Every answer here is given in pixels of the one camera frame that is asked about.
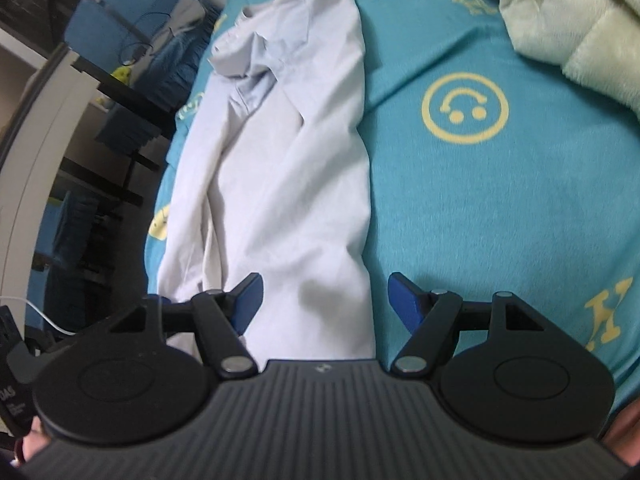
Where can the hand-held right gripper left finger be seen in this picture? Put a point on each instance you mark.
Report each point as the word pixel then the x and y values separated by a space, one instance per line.
pixel 250 300

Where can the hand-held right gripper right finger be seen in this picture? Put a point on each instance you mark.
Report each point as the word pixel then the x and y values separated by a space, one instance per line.
pixel 401 305

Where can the white shirt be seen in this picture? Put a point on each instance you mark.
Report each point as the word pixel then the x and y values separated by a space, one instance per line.
pixel 300 185

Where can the teal smiley print bedsheet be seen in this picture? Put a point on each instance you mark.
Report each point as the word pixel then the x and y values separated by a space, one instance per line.
pixel 500 210

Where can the black desk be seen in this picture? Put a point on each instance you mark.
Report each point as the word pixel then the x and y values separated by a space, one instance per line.
pixel 135 105

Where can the blue hanging cloth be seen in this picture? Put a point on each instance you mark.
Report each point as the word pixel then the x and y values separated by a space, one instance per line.
pixel 175 60

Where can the yellow small item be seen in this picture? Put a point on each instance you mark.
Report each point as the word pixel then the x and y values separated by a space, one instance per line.
pixel 121 73

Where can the pale green fluffy blanket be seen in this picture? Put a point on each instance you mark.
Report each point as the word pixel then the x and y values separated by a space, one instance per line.
pixel 575 15

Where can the white curved frame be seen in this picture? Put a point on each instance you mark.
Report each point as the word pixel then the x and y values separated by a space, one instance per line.
pixel 40 150

